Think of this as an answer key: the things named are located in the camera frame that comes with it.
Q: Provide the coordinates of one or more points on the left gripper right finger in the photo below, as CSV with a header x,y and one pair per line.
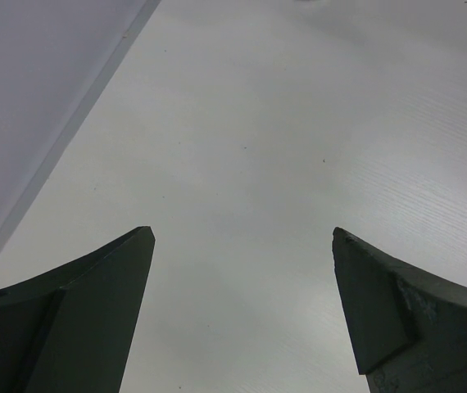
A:
x,y
408,327

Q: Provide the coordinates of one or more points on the chrome wine glass rack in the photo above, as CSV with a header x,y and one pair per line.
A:
x,y
313,1

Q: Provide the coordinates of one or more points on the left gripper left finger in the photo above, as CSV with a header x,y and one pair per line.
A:
x,y
70,329

